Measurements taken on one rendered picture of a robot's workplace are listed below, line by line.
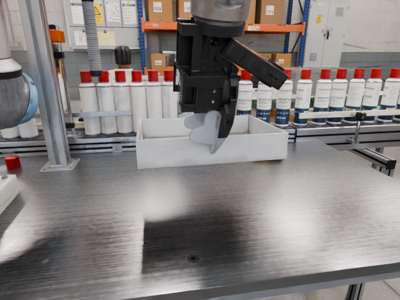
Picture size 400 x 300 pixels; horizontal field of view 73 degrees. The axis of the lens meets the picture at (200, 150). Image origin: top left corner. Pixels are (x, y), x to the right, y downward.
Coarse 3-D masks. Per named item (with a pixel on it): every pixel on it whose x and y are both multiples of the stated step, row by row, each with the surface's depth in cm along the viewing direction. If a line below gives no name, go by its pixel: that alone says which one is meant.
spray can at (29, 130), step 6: (30, 120) 86; (18, 126) 85; (24, 126) 85; (30, 126) 86; (36, 126) 88; (24, 132) 86; (30, 132) 86; (36, 132) 88; (24, 138) 86; (30, 138) 87
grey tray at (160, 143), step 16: (144, 128) 64; (160, 128) 65; (176, 128) 65; (240, 128) 68; (256, 128) 63; (272, 128) 55; (144, 144) 45; (160, 144) 46; (176, 144) 46; (192, 144) 46; (208, 144) 47; (224, 144) 48; (240, 144) 48; (256, 144) 49; (272, 144) 49; (144, 160) 46; (160, 160) 46; (176, 160) 47; (192, 160) 47; (208, 160) 48; (224, 160) 48; (240, 160) 49; (256, 160) 50
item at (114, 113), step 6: (36, 114) 83; (66, 114) 85; (78, 114) 85; (84, 114) 85; (90, 114) 86; (96, 114) 86; (102, 114) 86; (108, 114) 87; (114, 114) 87; (120, 114) 87; (126, 114) 88; (132, 114) 88
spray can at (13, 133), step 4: (12, 128) 86; (16, 128) 86; (4, 132) 85; (8, 132) 85; (12, 132) 86; (16, 132) 87; (4, 136) 86; (8, 136) 86; (12, 136) 86; (16, 136) 87
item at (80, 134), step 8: (280, 128) 99; (288, 128) 99; (0, 136) 89; (40, 136) 89; (80, 136) 89; (88, 136) 89; (96, 136) 89; (104, 136) 89; (112, 136) 89; (120, 136) 90
